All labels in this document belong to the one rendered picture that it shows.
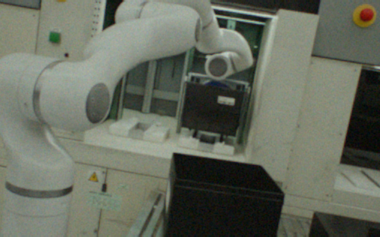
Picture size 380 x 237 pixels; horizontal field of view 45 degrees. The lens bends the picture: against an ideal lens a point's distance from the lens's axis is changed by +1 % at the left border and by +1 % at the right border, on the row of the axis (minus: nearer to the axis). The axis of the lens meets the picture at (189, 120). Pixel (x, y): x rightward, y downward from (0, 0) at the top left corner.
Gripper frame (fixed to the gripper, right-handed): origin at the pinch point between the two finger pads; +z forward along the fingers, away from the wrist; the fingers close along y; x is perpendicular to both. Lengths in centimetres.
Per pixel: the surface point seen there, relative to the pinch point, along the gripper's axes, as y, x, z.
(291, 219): 32, -44, -36
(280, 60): 18.7, 5.4, -34.8
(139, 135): -25.6, -31.1, -10.6
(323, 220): 35, -34, -62
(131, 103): -45, -30, 59
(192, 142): -5.1, -30.2, -10.3
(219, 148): 5.3, -30.4, -10.2
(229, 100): 5.7, -12.2, -9.0
